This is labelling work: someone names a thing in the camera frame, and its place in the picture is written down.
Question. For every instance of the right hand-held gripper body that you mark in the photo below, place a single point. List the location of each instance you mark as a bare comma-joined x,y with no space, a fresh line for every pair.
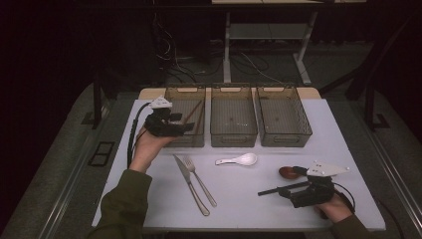
315,194

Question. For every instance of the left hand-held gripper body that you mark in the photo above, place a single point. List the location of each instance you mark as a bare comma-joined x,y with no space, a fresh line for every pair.
161,127

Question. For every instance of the transparent grey plastic bin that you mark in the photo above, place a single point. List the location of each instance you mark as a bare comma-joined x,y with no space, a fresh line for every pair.
180,139
233,116
282,116

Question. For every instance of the brown wooden chopstick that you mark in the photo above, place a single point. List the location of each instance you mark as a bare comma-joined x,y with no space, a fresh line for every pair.
200,118
195,108

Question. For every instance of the steel table knife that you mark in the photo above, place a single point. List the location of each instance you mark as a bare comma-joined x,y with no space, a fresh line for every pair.
185,176

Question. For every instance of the steel fork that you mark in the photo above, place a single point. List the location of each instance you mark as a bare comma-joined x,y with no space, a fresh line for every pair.
204,189

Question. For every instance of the person's right hand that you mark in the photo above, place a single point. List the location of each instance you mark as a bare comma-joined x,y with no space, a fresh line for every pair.
336,210

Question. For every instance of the person's left hand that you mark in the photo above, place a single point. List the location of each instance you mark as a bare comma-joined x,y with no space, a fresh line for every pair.
146,151

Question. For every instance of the brown wooden spoon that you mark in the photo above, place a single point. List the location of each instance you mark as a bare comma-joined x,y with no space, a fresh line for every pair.
286,172

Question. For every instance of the white ceramic spoon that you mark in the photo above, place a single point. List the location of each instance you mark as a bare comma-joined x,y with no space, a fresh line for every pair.
247,159

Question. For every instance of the black angled metal stand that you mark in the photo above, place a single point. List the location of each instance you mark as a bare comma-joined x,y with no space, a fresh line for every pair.
368,99

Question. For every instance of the metal floor rail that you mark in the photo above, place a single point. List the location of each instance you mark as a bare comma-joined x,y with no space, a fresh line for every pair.
66,195
394,179

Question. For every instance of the white metal desk frame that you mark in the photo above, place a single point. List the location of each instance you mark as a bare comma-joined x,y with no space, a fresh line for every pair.
227,49

